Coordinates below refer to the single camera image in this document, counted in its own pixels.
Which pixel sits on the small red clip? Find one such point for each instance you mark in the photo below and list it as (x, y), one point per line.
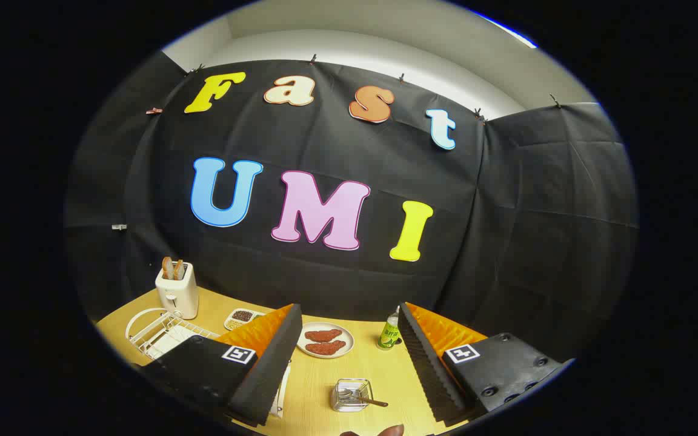
(154, 111)

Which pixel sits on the red meat piece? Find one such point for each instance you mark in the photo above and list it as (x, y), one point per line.
(323, 335)
(326, 347)

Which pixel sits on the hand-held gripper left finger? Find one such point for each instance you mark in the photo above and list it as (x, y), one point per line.
(270, 369)

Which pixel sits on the white oval serving plate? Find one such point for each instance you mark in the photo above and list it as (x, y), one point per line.
(349, 339)

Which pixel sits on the white divided seed tray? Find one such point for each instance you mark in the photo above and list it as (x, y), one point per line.
(241, 318)

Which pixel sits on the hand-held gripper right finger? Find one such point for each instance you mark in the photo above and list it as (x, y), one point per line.
(428, 375)

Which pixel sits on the toast slice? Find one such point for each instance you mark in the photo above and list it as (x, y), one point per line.
(168, 267)
(179, 269)

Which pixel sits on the black backdrop cloth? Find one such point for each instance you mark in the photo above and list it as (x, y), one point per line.
(337, 278)

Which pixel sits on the green label drink bottle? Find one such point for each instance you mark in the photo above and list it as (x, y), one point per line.
(389, 333)

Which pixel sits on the white toaster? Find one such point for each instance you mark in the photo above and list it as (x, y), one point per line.
(179, 297)

